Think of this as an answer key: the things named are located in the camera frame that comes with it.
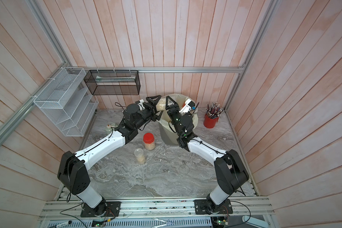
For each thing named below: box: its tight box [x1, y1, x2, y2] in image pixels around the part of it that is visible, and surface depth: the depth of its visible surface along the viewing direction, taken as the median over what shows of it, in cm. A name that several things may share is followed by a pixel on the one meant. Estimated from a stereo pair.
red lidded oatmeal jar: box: [142, 132, 156, 151], surface depth 90 cm
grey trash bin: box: [158, 122, 180, 146], surface depth 97 cm
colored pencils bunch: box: [205, 101, 224, 119], surface depth 100 cm
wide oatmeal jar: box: [155, 97, 167, 112], surface depth 73 cm
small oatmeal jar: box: [133, 148, 146, 165], surface depth 87 cm
